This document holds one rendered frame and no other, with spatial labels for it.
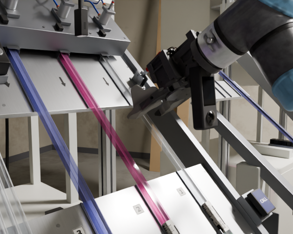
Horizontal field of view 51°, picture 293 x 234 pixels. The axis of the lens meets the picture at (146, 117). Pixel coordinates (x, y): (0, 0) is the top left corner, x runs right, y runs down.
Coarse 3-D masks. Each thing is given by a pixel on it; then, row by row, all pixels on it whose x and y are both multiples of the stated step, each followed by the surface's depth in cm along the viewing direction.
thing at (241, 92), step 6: (222, 72) 95; (228, 78) 94; (234, 84) 93; (240, 90) 92; (246, 96) 91; (252, 102) 90; (258, 108) 89; (264, 114) 88; (270, 120) 87; (276, 126) 87; (282, 132) 86; (288, 138) 85
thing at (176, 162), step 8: (104, 56) 74; (104, 64) 73; (112, 72) 72; (120, 80) 71; (120, 88) 70; (128, 88) 70; (128, 96) 68; (144, 120) 66; (152, 128) 64; (160, 136) 63; (160, 144) 63; (168, 144) 63; (168, 152) 61; (176, 160) 61; (176, 168) 60; (184, 168) 60; (184, 176) 59; (192, 184) 58; (200, 192) 58; (200, 200) 57; (208, 200) 57
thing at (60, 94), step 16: (32, 64) 60; (48, 64) 63; (80, 64) 69; (96, 64) 72; (112, 64) 76; (16, 80) 55; (32, 80) 57; (48, 80) 60; (64, 80) 62; (96, 80) 68; (112, 80) 71; (128, 80) 75; (0, 96) 51; (16, 96) 52; (48, 96) 57; (64, 96) 59; (80, 96) 61; (96, 96) 64; (112, 96) 67; (0, 112) 48; (16, 112) 50; (32, 112) 52; (64, 112) 57
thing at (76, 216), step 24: (192, 168) 63; (120, 192) 49; (168, 192) 55; (192, 192) 58; (216, 192) 62; (48, 216) 41; (72, 216) 42; (120, 216) 46; (144, 216) 48; (192, 216) 54; (240, 216) 60
